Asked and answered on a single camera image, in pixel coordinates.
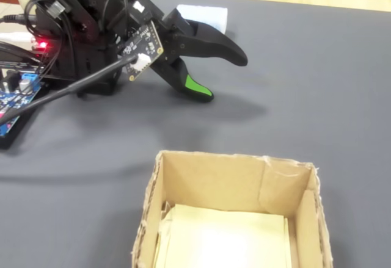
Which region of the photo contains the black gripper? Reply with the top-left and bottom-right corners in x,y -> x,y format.
115,0 -> 248,104

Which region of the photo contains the light blue yarn block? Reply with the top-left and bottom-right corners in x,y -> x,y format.
177,4 -> 228,34

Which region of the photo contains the brown cardboard box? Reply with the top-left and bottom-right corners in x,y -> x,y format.
131,150 -> 334,268

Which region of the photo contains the grey table mat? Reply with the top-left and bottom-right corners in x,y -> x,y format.
0,0 -> 391,268

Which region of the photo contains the pale yellow paper sheet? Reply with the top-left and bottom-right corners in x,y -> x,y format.
153,203 -> 294,268

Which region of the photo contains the blue controller circuit board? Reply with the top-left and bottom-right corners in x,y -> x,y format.
0,62 -> 44,137

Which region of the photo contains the black camera circuit board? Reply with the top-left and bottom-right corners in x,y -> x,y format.
117,20 -> 165,82

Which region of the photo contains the thin black wire bundle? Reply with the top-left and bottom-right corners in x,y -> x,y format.
24,0 -> 76,78

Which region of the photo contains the thick black camera cable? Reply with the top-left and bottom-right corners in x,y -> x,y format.
0,54 -> 139,126

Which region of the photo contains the black power plug cable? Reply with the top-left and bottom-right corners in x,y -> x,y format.
0,13 -> 33,25

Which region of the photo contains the black board base plate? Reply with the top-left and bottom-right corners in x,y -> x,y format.
0,78 -> 51,150

